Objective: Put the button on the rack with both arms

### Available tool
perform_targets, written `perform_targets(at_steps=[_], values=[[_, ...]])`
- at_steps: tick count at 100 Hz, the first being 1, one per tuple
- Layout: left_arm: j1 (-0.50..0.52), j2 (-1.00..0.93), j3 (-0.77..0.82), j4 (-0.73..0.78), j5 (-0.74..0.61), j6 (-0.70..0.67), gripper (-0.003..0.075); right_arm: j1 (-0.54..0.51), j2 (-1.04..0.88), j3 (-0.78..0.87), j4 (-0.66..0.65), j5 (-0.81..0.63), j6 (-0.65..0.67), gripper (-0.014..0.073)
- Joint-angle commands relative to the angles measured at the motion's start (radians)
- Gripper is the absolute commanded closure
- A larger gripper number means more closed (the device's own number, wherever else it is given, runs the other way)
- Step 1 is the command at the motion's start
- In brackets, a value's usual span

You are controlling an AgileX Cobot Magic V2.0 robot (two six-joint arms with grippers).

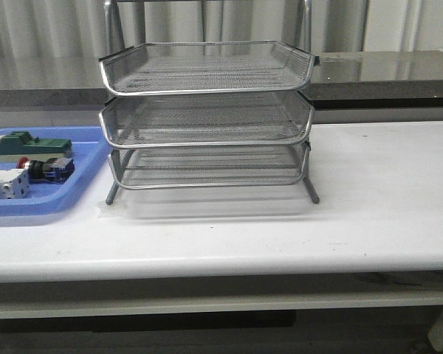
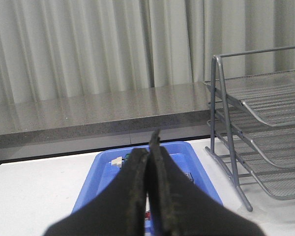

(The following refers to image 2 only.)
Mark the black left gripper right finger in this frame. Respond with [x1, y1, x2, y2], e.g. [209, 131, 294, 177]
[146, 130, 264, 236]

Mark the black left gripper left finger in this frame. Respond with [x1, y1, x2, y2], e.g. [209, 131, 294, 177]
[45, 148, 148, 236]

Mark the red emergency stop button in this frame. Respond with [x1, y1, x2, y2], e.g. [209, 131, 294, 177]
[145, 173, 195, 221]

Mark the mesh tray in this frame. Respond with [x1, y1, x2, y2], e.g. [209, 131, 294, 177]
[203, 69, 295, 127]
[216, 139, 295, 200]
[229, 107, 295, 169]

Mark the green terminal block module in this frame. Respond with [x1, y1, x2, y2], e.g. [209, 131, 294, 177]
[110, 153, 131, 168]

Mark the blue plastic tray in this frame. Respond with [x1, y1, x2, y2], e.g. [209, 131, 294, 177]
[71, 141, 224, 236]

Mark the grey stone counter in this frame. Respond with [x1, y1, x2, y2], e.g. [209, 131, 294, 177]
[0, 82, 210, 161]

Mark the grey pleated curtain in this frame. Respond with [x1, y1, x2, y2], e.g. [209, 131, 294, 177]
[0, 0, 295, 105]

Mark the grey metal rack frame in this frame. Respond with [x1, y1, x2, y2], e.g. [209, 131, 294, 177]
[205, 44, 295, 212]

